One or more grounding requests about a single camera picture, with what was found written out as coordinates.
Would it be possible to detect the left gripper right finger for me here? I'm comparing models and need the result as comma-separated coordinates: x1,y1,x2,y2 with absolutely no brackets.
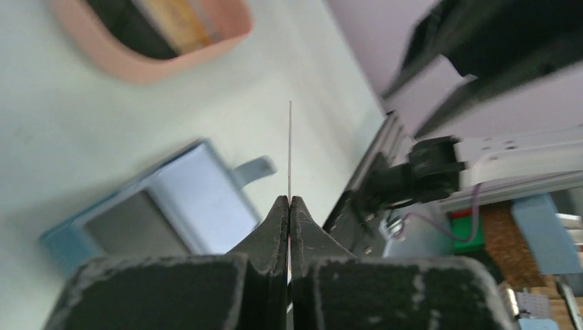
289,197,518,329

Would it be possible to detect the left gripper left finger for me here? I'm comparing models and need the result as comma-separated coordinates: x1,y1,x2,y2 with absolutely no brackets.
45,196,289,329

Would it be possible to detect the blue card holder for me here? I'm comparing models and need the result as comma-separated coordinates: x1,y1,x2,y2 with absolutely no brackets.
39,140,276,274

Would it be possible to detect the aluminium frame rail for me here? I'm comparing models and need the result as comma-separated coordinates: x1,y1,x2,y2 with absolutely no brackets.
346,111,407,190

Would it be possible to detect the yellow card in tray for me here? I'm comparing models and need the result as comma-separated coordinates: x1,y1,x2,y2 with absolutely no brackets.
133,0,219,55

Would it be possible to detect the black card in tray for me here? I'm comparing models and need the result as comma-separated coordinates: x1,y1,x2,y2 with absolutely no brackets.
86,0,178,60

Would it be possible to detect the pink oval tray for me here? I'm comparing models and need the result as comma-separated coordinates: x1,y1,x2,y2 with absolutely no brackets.
51,1,254,84

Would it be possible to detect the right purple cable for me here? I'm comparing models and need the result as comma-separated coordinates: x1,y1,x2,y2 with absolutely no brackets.
391,181,484,243

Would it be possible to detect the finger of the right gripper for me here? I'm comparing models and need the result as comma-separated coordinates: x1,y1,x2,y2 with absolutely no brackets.
382,1,582,137

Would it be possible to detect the dark card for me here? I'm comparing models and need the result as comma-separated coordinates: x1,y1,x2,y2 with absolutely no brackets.
84,192,190,256

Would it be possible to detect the red white card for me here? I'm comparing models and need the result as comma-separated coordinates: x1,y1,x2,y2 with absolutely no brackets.
287,100,293,286

